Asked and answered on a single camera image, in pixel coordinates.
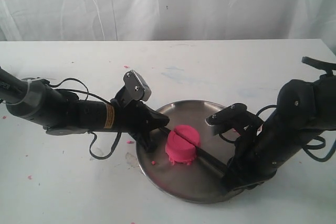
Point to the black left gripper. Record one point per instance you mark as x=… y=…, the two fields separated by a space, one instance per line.
x=137 y=119

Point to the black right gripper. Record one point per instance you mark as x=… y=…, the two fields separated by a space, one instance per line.
x=242 y=171

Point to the pink clay lump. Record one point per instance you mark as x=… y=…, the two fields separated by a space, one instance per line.
x=181 y=144

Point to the black knife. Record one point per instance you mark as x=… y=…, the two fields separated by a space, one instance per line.
x=211 y=160

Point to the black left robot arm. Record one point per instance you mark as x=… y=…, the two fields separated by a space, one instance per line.
x=62 y=112

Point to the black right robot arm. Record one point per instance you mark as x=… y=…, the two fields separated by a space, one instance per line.
x=304 y=110

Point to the round steel plate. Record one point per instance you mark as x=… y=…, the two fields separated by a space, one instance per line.
x=198 y=182

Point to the white backdrop curtain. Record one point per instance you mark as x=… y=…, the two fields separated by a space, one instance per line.
x=167 y=19

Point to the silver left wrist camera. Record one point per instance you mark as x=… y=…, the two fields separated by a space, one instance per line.
x=136 y=87

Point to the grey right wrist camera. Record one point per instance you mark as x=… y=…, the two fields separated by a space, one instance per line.
x=231 y=117

